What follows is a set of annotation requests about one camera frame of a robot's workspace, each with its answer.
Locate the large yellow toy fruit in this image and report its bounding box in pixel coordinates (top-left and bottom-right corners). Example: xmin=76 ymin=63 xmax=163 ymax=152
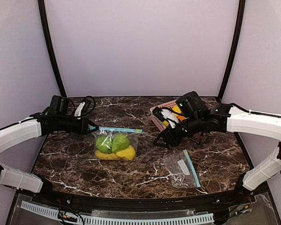
xmin=116 ymin=145 xmax=136 ymax=161

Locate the green toy lime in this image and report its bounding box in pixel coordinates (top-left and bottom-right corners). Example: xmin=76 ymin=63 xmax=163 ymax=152
xmin=96 ymin=135 xmax=113 ymax=154
xmin=111 ymin=134 xmax=130 ymax=153

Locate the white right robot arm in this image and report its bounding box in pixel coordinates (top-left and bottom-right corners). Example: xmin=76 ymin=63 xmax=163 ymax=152
xmin=151 ymin=91 xmax=281 ymax=192

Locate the black corner frame post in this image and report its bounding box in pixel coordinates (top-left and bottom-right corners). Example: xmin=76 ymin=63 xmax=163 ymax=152
xmin=37 ymin=0 xmax=67 ymax=97
xmin=217 ymin=0 xmax=246 ymax=102

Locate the pink perforated plastic basket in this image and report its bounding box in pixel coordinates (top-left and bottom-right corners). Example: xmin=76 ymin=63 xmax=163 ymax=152
xmin=150 ymin=100 xmax=186 ymax=131

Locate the black right corner frame post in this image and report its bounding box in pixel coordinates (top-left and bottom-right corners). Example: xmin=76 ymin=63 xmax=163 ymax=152
xmin=217 ymin=0 xmax=246 ymax=102

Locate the white slotted cable duct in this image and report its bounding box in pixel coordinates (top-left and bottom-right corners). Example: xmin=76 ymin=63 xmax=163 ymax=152
xmin=20 ymin=201 xmax=214 ymax=225

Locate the yellow toy fruit front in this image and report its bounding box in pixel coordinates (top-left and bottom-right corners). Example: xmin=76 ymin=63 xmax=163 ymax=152
xmin=172 ymin=105 xmax=182 ymax=116

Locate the black left corner frame post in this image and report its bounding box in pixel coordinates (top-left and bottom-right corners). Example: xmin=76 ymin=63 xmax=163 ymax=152
xmin=37 ymin=0 xmax=67 ymax=97

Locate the clear zip bag yellow slider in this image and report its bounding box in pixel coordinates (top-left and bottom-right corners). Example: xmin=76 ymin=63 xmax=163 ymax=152
xmin=89 ymin=126 xmax=142 ymax=161

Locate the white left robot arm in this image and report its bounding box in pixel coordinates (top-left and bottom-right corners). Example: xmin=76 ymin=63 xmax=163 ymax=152
xmin=0 ymin=95 xmax=99 ymax=193

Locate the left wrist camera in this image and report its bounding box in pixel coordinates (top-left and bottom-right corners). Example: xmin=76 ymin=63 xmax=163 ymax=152
xmin=74 ymin=96 xmax=96 ymax=118

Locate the black front frame rail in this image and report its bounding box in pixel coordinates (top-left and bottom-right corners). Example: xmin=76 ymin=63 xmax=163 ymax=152
xmin=8 ymin=183 xmax=270 ymax=218

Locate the clear zip bag on table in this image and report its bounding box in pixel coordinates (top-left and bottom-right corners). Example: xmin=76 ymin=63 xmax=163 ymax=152
xmin=163 ymin=150 xmax=201 ymax=188

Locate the red orange toy mango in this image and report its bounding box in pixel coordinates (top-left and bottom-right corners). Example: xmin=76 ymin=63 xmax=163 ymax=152
xmin=177 ymin=115 xmax=185 ymax=121

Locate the small yellow toy lemon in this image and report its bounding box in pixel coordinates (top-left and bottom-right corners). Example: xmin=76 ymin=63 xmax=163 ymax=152
xmin=95 ymin=150 xmax=121 ymax=160

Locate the yellow toy banana piece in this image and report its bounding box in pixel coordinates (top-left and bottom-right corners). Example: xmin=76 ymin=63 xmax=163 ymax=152
xmin=163 ymin=120 xmax=170 ymax=127

